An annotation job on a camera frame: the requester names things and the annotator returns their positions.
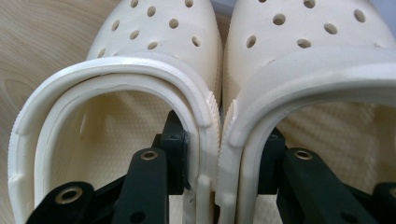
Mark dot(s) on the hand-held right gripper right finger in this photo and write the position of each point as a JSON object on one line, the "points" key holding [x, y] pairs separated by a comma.
{"points": [[271, 161]]}

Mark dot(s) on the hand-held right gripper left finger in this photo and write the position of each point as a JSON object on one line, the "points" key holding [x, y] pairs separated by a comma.
{"points": [[177, 155]]}

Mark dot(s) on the cream perforated clog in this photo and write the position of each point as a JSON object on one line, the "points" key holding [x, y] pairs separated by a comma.
{"points": [[311, 68], [149, 43]]}

